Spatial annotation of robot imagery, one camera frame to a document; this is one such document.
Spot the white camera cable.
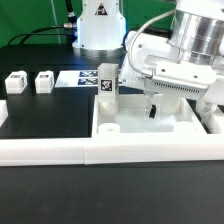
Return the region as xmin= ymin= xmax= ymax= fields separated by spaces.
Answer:
xmin=127 ymin=9 xmax=177 ymax=81

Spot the thin grey cable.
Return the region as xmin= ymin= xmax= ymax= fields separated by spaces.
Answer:
xmin=49 ymin=0 xmax=62 ymax=45

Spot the white U-shaped fence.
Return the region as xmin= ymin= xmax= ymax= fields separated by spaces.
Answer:
xmin=0 ymin=99 xmax=224 ymax=168

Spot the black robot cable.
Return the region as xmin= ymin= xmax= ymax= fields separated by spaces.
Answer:
xmin=6 ymin=0 xmax=78 ymax=47

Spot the white sheet with tags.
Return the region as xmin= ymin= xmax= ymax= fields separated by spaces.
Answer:
xmin=53 ymin=69 xmax=126 ymax=89

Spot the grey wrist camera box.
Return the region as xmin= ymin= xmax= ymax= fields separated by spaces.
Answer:
xmin=144 ymin=56 xmax=216 ymax=100

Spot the white square table top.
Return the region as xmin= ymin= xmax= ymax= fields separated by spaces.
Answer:
xmin=92 ymin=94 xmax=206 ymax=136

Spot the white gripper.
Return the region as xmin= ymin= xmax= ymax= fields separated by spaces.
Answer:
xmin=121 ymin=31 xmax=224 ymax=120

